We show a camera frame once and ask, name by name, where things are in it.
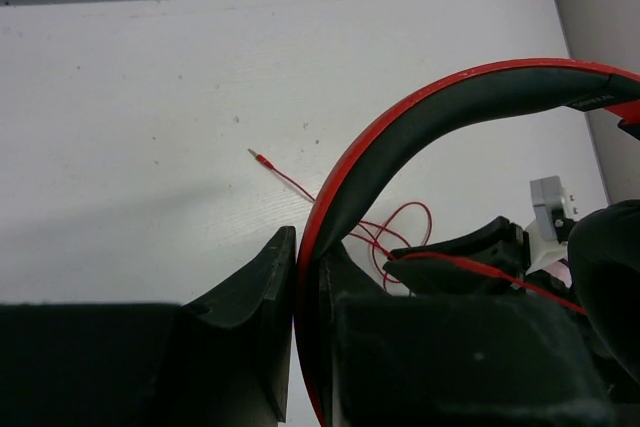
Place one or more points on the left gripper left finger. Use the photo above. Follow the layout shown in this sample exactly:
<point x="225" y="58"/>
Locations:
<point x="220" y="360"/>

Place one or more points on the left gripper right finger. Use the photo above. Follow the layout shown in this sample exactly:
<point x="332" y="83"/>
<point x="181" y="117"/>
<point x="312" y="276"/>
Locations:
<point x="454" y="360"/>

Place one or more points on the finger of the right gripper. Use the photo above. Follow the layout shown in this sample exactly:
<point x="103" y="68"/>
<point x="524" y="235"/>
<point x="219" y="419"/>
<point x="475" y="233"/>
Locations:
<point x="430" y="277"/>
<point x="498" y="236"/>

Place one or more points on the red black headphones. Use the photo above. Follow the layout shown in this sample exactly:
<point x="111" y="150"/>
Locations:
<point x="484" y="93"/>

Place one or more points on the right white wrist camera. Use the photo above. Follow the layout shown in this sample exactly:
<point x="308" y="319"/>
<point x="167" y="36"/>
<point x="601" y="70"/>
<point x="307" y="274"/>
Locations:
<point x="553" y="222"/>

